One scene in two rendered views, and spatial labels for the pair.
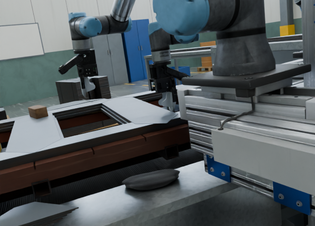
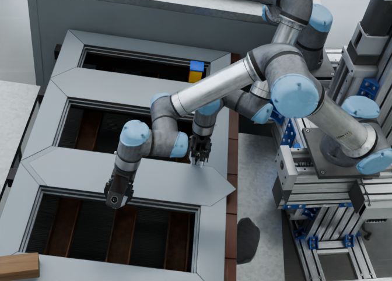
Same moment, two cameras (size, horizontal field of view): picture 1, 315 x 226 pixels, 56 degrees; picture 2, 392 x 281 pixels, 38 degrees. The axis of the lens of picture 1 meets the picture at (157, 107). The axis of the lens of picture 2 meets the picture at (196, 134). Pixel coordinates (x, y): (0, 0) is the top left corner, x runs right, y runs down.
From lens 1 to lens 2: 200 cm
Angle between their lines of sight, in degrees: 70
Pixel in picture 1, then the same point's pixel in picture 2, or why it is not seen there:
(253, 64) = not seen: hidden behind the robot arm
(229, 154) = (375, 214)
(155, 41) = (213, 119)
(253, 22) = not seen: hidden behind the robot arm
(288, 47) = (193, 10)
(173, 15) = (377, 168)
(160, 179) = (255, 236)
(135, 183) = (248, 253)
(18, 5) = not seen: outside the picture
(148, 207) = (280, 262)
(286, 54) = (188, 17)
